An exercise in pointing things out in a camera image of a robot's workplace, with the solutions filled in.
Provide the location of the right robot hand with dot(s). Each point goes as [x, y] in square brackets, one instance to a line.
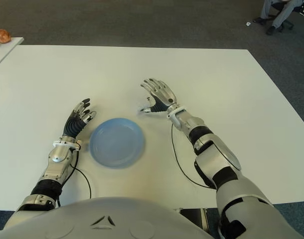
[163, 95]

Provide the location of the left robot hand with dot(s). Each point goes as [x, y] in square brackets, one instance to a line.
[72, 124]

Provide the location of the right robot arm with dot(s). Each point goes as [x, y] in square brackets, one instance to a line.
[216, 154]

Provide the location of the blue plate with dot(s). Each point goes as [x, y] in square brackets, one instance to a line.
[117, 144]

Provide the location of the white side table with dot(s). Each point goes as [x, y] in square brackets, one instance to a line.
[5, 52]

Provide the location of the grey robot torso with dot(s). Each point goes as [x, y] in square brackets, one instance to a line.
[104, 219]

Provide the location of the red-brown bread roll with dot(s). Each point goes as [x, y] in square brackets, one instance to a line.
[2, 36]

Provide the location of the black stand under table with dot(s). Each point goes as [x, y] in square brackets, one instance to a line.
[192, 219]

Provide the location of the black office chair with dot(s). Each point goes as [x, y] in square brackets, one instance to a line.
[275, 5]

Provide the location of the seated person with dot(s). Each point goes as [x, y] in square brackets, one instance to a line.
[281, 13]

